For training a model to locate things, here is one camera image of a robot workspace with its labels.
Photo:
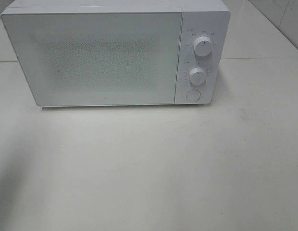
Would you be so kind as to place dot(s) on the round white door button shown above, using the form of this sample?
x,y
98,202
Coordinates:
x,y
193,95

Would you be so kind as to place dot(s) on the white timer knob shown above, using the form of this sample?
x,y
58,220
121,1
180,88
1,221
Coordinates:
x,y
197,76

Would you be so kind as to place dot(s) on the white microwave door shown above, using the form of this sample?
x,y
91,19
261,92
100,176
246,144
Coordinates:
x,y
97,59

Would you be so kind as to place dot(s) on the upper white power knob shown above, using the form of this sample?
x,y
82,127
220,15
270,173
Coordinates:
x,y
202,45

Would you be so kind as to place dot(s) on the white microwave oven body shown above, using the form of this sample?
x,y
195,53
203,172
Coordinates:
x,y
199,17

